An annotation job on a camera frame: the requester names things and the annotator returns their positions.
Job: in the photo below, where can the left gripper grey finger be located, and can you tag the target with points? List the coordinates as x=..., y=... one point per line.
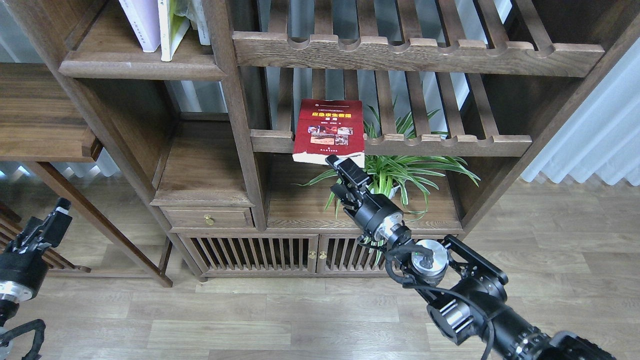
x=51, y=232

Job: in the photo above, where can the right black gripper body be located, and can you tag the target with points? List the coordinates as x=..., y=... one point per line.
x=377, y=216

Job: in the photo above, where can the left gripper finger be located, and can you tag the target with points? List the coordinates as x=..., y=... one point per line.
x=30, y=237

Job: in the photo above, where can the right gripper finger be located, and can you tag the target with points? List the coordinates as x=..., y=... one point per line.
x=353, y=177
x=344, y=193

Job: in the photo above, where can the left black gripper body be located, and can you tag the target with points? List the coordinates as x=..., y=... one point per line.
x=23, y=269

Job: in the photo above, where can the red book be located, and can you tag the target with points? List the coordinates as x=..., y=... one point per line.
x=329, y=127

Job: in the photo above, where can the yellow-green book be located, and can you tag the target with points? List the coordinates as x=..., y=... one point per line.
x=173, y=25

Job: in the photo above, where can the white book top shelf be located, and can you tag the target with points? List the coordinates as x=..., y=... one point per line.
x=143, y=16

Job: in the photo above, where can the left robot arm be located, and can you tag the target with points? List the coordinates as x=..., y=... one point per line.
x=8, y=309

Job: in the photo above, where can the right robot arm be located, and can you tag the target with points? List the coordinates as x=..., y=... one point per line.
x=464, y=292

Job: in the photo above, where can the white plant pot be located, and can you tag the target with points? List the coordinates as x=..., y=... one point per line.
x=387, y=189

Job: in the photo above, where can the green spider plant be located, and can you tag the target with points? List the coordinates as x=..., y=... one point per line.
x=406, y=170

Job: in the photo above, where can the wooden side table left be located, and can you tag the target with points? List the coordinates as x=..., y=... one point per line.
x=41, y=126

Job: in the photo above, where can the dark wooden bookshelf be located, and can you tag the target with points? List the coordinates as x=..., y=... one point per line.
x=212, y=132

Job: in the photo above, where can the brass drawer knob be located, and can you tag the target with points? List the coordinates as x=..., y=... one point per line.
x=209, y=220

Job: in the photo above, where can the plastic-wrapped white book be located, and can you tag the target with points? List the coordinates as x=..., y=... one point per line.
x=194, y=11

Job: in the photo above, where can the white curtain right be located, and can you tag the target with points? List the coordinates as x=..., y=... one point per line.
x=602, y=137

